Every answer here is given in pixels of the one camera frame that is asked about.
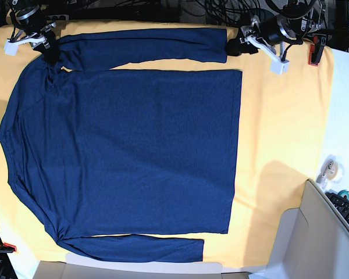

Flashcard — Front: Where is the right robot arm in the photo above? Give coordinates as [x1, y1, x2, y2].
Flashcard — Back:
[4, 1, 60, 65]

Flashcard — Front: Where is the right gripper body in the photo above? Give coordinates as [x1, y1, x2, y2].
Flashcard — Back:
[11, 8, 56, 48]

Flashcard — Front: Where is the navy blue long-sleeve shirt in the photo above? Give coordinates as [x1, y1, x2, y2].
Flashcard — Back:
[0, 28, 242, 263]

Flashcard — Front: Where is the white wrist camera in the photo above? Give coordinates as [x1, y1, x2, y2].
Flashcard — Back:
[3, 34, 46, 56]
[270, 59, 290, 74]

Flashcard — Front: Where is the red black clamp top right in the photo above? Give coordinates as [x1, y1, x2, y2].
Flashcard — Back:
[308, 35, 327, 66]

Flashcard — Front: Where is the black keyboard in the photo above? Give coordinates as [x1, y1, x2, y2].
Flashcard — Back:
[326, 192, 349, 225]

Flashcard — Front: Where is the cardboard box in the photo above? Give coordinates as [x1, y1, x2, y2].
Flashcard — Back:
[265, 180, 349, 278]
[34, 253, 251, 278]

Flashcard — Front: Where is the cardboard box right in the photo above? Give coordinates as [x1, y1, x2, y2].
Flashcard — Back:
[265, 180, 349, 278]

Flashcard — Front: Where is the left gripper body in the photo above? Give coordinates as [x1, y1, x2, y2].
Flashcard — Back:
[240, 15, 297, 50]

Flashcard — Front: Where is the yellow table cloth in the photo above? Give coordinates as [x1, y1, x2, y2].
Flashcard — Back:
[0, 25, 334, 269]

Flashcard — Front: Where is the cardboard box bottom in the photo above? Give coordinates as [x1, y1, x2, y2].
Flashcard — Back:
[34, 253, 251, 278]

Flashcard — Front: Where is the red black clamp bottom left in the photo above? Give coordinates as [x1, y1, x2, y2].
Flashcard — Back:
[0, 243, 17, 253]

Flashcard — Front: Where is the red black clamp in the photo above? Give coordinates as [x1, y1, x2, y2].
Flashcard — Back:
[308, 35, 327, 66]
[0, 243, 17, 253]

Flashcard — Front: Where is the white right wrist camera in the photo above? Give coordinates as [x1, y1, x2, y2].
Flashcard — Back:
[3, 34, 46, 56]

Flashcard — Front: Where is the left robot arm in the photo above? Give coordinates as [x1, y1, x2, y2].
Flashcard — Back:
[225, 1, 326, 61]

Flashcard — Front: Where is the green tape roll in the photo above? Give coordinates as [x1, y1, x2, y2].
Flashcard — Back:
[338, 189, 349, 200]

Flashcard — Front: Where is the clear tape dispenser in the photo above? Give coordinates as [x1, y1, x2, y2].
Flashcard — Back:
[315, 154, 344, 185]

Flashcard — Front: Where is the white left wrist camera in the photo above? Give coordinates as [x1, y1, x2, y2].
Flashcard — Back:
[270, 59, 290, 74]

